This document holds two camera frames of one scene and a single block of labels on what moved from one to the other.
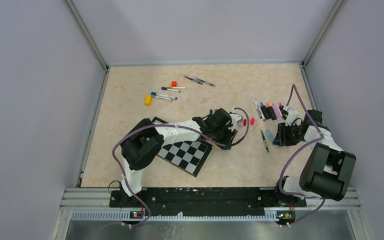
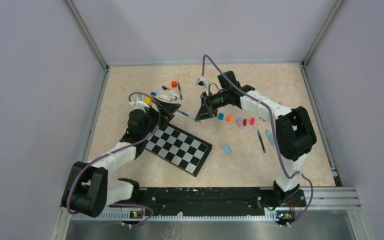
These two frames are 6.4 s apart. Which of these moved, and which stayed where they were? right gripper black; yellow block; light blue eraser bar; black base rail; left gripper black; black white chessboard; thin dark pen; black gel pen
Moved: left gripper black; right gripper black; thin dark pen; black gel pen
Stayed: black white chessboard; light blue eraser bar; black base rail; yellow block
